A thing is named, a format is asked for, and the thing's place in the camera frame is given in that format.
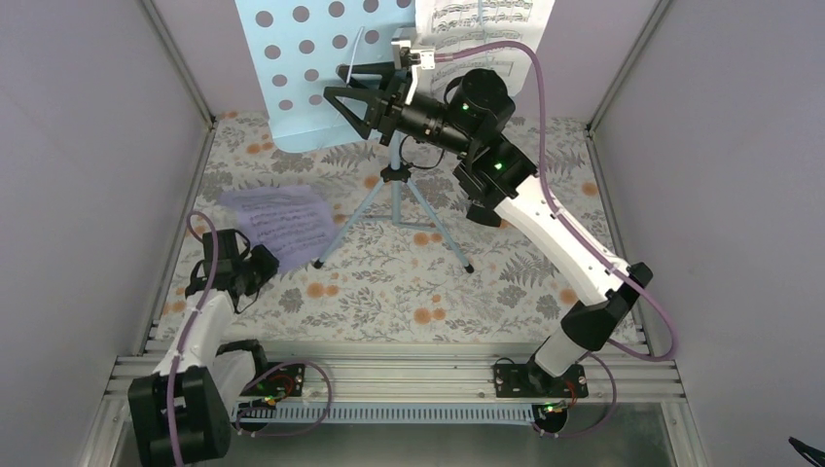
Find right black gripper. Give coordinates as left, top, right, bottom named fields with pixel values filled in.
left=325, top=62, right=475, bottom=157

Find black metronome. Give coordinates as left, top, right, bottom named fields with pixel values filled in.
left=466, top=203, right=502, bottom=228

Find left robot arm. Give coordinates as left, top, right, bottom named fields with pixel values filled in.
left=127, top=229, right=279, bottom=466

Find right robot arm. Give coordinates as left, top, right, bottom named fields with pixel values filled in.
left=323, top=62, right=653, bottom=396

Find white sheet music page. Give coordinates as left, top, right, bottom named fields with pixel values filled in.
left=415, top=0, right=556, bottom=97

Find floral patterned mat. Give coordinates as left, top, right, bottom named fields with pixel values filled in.
left=165, top=110, right=646, bottom=344

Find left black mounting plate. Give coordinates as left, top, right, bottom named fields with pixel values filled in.
left=241, top=364, right=305, bottom=399

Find black mounting plate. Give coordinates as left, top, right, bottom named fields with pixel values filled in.
left=241, top=364, right=305, bottom=399
left=492, top=359, right=589, bottom=399

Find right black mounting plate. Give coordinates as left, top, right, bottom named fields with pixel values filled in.
left=492, top=359, right=589, bottom=399

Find black object at corner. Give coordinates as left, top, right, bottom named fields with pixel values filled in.
left=788, top=437, right=825, bottom=467

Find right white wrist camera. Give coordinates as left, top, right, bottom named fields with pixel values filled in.
left=390, top=26, right=436, bottom=105

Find aluminium rail base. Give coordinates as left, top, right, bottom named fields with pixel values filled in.
left=77, top=340, right=710, bottom=467

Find light blue cable duct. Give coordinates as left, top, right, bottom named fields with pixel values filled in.
left=231, top=402, right=534, bottom=425

